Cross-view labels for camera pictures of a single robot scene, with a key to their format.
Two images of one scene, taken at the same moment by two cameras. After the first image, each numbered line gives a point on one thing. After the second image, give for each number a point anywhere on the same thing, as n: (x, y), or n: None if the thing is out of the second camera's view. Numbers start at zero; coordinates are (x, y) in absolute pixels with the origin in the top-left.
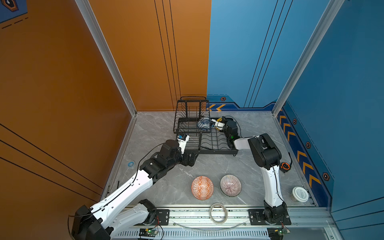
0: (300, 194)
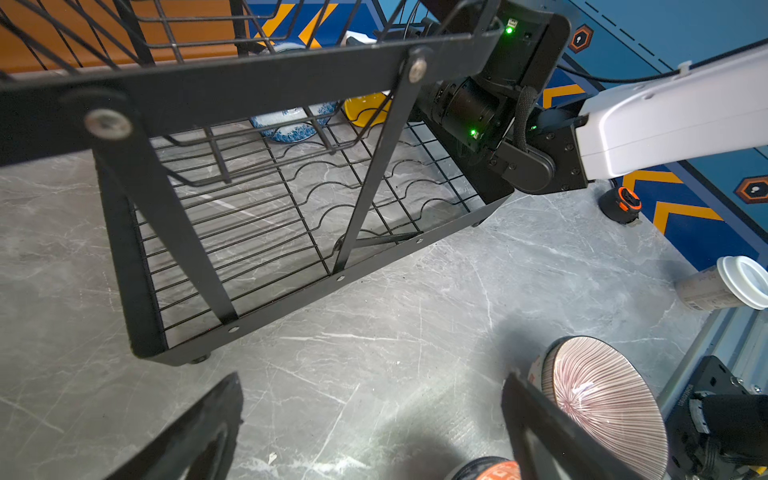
0: (733, 281)
